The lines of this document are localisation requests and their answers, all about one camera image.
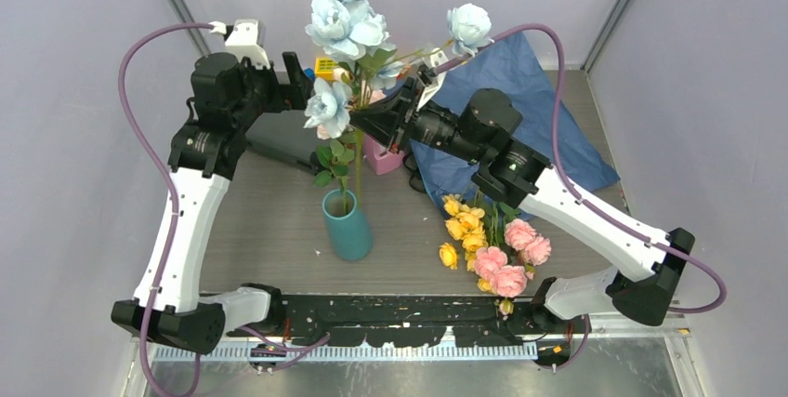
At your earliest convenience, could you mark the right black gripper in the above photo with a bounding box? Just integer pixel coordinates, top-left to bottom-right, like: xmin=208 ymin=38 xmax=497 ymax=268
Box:
xmin=346 ymin=76 xmax=485 ymax=165

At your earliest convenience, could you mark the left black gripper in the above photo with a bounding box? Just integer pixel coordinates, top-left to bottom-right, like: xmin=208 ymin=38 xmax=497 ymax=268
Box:
xmin=232 ymin=51 xmax=311 ymax=130

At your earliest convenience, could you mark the pink flower stem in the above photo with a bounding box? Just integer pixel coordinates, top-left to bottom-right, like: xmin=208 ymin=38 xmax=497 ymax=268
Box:
xmin=462 ymin=192 xmax=552 ymax=319
xmin=305 ymin=91 xmax=361 ymax=217

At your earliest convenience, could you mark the black ribbon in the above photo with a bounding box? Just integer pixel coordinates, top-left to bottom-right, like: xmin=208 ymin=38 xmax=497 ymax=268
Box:
xmin=402 ymin=153 xmax=427 ymax=194

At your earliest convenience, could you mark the blue flower stem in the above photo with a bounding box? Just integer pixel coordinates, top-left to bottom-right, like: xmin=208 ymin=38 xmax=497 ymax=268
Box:
xmin=302 ymin=0 xmax=493 ymax=211

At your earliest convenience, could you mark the blue flower bouquet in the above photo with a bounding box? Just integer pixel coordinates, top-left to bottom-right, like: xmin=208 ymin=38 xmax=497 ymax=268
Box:
xmin=410 ymin=33 xmax=620 ymax=208

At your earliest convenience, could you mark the yellow flower stem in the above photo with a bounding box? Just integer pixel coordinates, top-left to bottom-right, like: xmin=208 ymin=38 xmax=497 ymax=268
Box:
xmin=438 ymin=194 xmax=490 ymax=272

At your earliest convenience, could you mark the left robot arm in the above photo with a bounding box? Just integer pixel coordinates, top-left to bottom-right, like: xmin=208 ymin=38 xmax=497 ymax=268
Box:
xmin=111 ymin=51 xmax=313 ymax=355

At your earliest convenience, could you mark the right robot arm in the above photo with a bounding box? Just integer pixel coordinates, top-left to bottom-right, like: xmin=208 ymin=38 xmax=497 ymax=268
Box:
xmin=350 ymin=78 xmax=695 ymax=333

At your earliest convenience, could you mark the teal vase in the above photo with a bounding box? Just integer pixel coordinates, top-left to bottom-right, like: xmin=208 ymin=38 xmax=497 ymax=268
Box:
xmin=322 ymin=189 xmax=374 ymax=261

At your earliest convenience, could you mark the yellow toy block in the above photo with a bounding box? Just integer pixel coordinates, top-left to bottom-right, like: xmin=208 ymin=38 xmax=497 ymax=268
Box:
xmin=313 ymin=57 xmax=339 ymax=81

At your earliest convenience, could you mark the pink metronome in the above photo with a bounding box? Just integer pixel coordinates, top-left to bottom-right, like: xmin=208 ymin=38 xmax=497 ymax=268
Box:
xmin=362 ymin=135 xmax=405 ymax=176

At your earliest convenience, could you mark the grey black case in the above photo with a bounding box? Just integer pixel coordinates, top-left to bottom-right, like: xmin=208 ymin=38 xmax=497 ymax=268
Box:
xmin=246 ymin=111 xmax=323 ymax=175

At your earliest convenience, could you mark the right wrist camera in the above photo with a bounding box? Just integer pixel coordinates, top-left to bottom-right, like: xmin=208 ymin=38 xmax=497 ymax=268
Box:
xmin=416 ymin=48 xmax=449 ymax=111

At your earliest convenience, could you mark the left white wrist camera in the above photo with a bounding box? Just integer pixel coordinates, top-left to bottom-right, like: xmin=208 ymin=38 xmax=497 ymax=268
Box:
xmin=209 ymin=19 xmax=271 ymax=70

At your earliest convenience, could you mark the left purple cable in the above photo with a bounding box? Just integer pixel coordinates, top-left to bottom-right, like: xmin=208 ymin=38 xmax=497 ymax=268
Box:
xmin=118 ymin=22 xmax=334 ymax=397

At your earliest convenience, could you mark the purple cable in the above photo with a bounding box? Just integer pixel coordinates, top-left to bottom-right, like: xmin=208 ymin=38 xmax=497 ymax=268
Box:
xmin=118 ymin=22 xmax=334 ymax=397
xmin=442 ymin=23 xmax=729 ymax=374

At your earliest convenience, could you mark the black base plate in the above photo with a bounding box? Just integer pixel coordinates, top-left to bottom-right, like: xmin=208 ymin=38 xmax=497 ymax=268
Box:
xmin=224 ymin=293 xmax=594 ymax=350

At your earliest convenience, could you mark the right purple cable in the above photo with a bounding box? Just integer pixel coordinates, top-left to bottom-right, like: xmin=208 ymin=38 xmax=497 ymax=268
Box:
xmin=442 ymin=23 xmax=729 ymax=374

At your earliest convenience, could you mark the aluminium frame rail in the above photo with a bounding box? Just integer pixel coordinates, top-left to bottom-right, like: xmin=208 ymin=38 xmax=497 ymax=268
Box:
xmin=130 ymin=295 xmax=692 ymax=364

